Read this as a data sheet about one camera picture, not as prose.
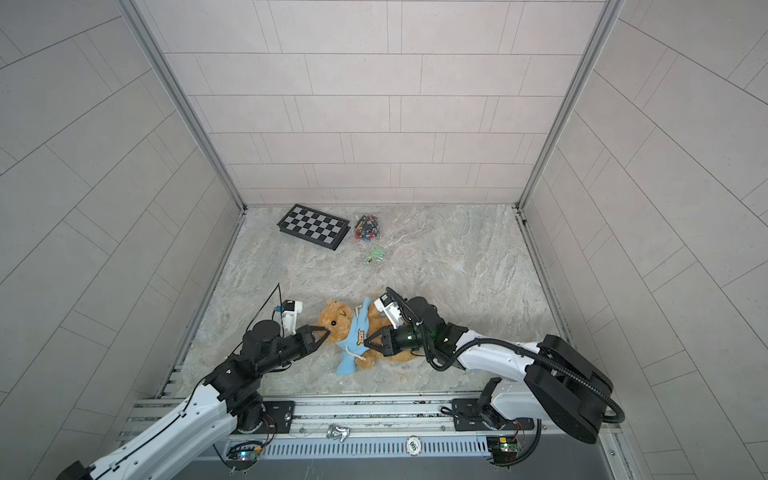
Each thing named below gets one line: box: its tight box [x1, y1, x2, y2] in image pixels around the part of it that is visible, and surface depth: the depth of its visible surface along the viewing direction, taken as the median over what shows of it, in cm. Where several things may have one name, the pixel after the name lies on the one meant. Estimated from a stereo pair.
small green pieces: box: [365, 246, 385, 264], surface depth 104 cm
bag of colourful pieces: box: [355, 214, 380, 242], surface depth 109 cm
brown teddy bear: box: [318, 299, 417, 370], surface depth 77 cm
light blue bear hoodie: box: [336, 297, 371, 376], surface depth 76 cm
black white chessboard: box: [277, 203, 351, 251], surface depth 108 cm
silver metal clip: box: [326, 423, 350, 443], surface depth 69 cm
